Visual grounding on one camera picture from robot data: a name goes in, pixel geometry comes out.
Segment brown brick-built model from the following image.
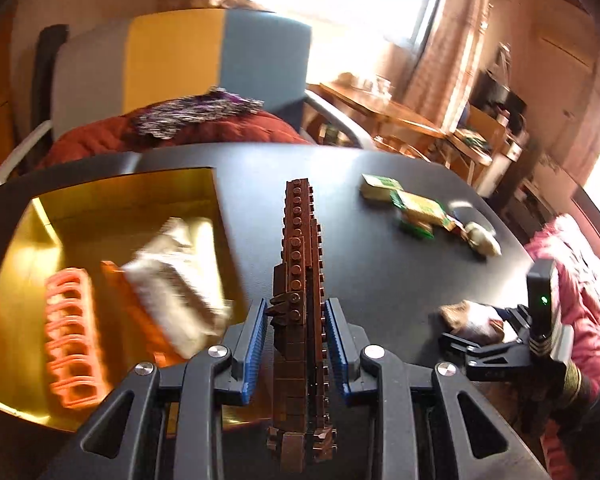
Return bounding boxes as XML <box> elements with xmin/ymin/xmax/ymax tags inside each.
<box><xmin>265</xmin><ymin>179</ymin><xmax>336</xmax><ymax>474</ymax></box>

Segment white snack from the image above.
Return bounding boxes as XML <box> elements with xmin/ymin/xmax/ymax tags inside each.
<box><xmin>464</xmin><ymin>222</ymin><xmax>502</xmax><ymax>258</ymax></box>

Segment brown candy wrapper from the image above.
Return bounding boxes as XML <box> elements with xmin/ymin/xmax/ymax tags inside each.
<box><xmin>439</xmin><ymin>300</ymin><xmax>505</xmax><ymax>346</ymax></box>

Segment wooden desk with clutter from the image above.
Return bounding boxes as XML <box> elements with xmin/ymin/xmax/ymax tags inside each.
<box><xmin>446</xmin><ymin>66</ymin><xmax>531</xmax><ymax>196</ymax></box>

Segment pink quilted blanket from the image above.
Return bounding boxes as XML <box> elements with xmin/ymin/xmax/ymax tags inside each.
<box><xmin>526</xmin><ymin>214</ymin><xmax>600</xmax><ymax>479</ymax></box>

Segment white orange snack bag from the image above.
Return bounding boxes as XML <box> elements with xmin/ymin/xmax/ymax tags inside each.
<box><xmin>100</xmin><ymin>217</ymin><xmax>233</xmax><ymax>367</ymax></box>

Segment green cracker pack far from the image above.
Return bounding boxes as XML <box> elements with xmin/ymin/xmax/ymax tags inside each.
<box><xmin>390</xmin><ymin>191</ymin><xmax>457</xmax><ymax>240</ymax></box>

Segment small green white box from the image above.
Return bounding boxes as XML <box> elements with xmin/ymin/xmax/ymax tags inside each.
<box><xmin>360</xmin><ymin>174</ymin><xmax>403</xmax><ymax>203</ymax></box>

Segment black oval table pad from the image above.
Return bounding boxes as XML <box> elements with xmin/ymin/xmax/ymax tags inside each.
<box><xmin>448</xmin><ymin>200</ymin><xmax>495</xmax><ymax>235</ymax></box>

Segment orange plastic rack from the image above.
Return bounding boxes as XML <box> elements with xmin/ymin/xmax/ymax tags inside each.
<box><xmin>44</xmin><ymin>268</ymin><xmax>110</xmax><ymax>411</ymax></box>

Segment gold-lined storage box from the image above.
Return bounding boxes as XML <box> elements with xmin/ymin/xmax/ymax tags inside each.
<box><xmin>0</xmin><ymin>168</ymin><xmax>248</xmax><ymax>431</ymax></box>

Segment wooden side table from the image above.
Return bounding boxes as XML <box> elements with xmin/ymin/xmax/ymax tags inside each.
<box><xmin>308</xmin><ymin>82</ymin><xmax>446</xmax><ymax>158</ymax></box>

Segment purple patterned scarf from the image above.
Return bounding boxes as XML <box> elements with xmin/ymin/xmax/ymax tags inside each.
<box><xmin>133</xmin><ymin>87</ymin><xmax>263</xmax><ymax>140</ymax></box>

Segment pink patterned curtain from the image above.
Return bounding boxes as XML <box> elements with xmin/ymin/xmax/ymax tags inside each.
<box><xmin>404</xmin><ymin>0</ymin><xmax>489</xmax><ymax>132</ymax></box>

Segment red quilted jacket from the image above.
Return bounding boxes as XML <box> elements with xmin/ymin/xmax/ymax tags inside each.
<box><xmin>38</xmin><ymin>110</ymin><xmax>309</xmax><ymax>169</ymax></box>

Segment grey yellow blue armchair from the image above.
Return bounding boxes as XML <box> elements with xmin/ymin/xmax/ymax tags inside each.
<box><xmin>0</xmin><ymin>9</ymin><xmax>374</xmax><ymax>185</ymax></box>

